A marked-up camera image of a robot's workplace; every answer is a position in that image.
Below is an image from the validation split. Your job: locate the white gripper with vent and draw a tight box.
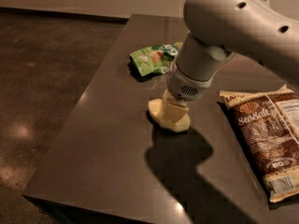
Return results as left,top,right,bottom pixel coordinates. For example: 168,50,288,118
160,61,215,129

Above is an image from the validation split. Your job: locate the yellow wavy sponge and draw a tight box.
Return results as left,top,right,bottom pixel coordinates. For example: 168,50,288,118
148,99,190,133

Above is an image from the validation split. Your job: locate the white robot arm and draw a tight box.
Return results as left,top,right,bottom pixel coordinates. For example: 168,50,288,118
159,0,299,132

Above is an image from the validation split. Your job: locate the green chip bag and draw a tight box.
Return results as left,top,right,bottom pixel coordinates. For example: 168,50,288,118
129,42,182,77

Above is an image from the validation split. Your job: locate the brown sea salt chip bag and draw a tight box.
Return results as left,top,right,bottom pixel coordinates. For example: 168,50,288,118
220,86,299,203

